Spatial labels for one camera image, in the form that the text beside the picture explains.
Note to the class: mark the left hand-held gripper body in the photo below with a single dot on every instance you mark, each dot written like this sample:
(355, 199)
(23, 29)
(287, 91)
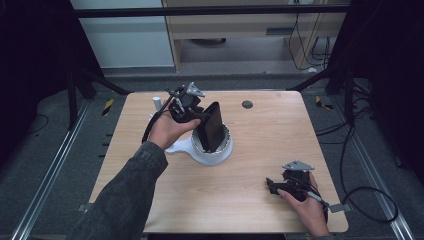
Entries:
(186, 103)

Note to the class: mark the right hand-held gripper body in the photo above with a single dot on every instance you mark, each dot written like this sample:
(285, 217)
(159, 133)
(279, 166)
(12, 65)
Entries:
(296, 181)

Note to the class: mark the black wallet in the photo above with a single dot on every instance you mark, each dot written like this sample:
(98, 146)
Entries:
(213, 128)

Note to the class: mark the white bowl with silver rim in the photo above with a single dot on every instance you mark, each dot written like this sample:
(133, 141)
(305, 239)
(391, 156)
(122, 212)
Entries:
(226, 140)

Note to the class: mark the white key holder stand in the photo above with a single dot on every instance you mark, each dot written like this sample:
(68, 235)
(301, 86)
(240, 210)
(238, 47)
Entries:
(213, 158)

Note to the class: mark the person's right hand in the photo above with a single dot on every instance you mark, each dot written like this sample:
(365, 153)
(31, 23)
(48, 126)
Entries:
(310, 213)

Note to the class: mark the person's left hand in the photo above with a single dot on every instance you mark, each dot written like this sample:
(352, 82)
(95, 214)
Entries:
(166, 131)

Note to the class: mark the grey table grommet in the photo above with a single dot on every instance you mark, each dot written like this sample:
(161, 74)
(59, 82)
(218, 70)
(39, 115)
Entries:
(247, 104)

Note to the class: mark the grey tape piece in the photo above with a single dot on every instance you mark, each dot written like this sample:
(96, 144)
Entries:
(340, 208)
(81, 207)

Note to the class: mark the yellow-black tape strip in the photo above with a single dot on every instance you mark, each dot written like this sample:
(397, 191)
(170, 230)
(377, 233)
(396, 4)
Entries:
(107, 107)
(321, 103)

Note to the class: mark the white cabinet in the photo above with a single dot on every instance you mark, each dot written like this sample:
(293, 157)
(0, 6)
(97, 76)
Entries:
(126, 40)

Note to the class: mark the light wooden desk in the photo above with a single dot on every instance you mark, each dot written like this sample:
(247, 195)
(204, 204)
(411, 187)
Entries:
(233, 26)

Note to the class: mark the black crossbar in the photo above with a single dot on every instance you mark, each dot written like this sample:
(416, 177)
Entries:
(200, 11)

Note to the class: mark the black metal stand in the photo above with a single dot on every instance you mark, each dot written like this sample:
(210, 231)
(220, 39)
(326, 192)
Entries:
(71, 100)
(348, 96)

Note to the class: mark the white plug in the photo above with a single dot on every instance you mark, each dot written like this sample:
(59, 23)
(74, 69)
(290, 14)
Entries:
(312, 70)

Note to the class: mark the black curtain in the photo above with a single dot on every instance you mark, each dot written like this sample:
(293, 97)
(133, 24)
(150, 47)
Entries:
(393, 66)
(33, 66)

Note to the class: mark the aluminium floor rail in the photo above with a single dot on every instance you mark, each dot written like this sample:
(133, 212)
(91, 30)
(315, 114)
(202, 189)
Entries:
(50, 173)
(376, 176)

